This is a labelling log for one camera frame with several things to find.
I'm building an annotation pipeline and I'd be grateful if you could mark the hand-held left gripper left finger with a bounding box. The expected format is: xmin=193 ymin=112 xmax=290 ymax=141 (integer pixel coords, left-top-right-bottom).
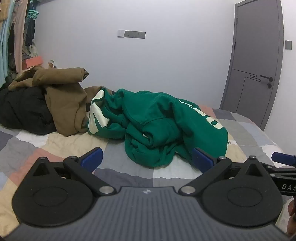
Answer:
xmin=32 ymin=148 xmax=117 ymax=196

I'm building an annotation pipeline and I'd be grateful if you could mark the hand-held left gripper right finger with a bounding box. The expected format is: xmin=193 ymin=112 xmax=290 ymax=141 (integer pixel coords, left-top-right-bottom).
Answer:
xmin=179 ymin=147 xmax=267 ymax=195

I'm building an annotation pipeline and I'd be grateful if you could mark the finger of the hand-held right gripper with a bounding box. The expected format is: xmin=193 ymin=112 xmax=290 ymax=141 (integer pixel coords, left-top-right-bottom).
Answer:
xmin=264 ymin=152 xmax=296 ymax=178

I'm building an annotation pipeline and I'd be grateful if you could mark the green hoodie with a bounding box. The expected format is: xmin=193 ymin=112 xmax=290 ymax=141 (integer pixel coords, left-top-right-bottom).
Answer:
xmin=87 ymin=88 xmax=229 ymax=168

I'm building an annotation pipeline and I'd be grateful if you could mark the row of hanging clothes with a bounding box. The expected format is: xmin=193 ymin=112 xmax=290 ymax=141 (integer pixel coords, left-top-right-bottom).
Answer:
xmin=0 ymin=0 xmax=40 ymax=87

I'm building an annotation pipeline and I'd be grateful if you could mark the green clothes hanger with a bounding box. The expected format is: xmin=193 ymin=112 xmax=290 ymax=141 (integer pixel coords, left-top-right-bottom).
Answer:
xmin=26 ymin=3 xmax=40 ymax=25

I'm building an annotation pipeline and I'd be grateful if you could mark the person's right hand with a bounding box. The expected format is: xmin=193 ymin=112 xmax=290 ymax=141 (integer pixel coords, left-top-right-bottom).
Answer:
xmin=287 ymin=201 xmax=296 ymax=233

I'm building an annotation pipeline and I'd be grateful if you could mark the patchwork bed quilt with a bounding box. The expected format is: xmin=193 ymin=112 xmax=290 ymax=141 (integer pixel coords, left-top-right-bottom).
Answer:
xmin=0 ymin=104 xmax=296 ymax=233

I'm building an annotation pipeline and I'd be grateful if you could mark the brown jacket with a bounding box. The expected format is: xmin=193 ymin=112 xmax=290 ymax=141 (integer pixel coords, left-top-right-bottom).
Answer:
xmin=9 ymin=66 xmax=116 ymax=137

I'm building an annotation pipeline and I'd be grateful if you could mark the black garment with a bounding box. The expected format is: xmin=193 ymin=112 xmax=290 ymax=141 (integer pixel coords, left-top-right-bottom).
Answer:
xmin=0 ymin=86 xmax=57 ymax=135

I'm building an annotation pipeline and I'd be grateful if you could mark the grey door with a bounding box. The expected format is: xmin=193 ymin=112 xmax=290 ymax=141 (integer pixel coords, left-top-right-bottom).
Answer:
xmin=219 ymin=0 xmax=284 ymax=131

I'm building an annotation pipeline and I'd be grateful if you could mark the pink box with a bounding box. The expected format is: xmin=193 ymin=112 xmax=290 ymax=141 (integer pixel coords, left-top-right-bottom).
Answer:
xmin=22 ymin=56 xmax=43 ymax=70

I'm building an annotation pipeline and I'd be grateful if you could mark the black door handle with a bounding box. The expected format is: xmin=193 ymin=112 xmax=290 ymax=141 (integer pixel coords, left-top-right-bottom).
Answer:
xmin=260 ymin=75 xmax=273 ymax=89

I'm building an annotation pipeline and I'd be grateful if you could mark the grey wall outlet panel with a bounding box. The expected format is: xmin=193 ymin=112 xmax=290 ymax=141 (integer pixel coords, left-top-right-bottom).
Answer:
xmin=124 ymin=31 xmax=146 ymax=39

